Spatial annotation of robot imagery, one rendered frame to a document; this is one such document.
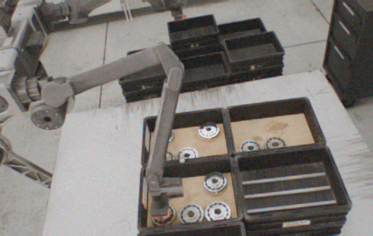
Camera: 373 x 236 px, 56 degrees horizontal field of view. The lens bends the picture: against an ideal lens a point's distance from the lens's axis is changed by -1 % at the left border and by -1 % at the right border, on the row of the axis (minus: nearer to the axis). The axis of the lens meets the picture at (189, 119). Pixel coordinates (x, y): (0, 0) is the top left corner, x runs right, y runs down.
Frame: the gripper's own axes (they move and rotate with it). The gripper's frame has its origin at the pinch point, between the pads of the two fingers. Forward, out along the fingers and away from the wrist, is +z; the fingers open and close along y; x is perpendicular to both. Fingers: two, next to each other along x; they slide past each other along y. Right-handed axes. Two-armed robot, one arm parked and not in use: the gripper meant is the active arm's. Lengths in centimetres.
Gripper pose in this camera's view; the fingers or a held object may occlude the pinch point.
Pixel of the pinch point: (161, 213)
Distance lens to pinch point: 146.0
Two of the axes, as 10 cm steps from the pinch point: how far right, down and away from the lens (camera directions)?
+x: -10.0, 0.7, 0.2
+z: 0.6, 6.5, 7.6
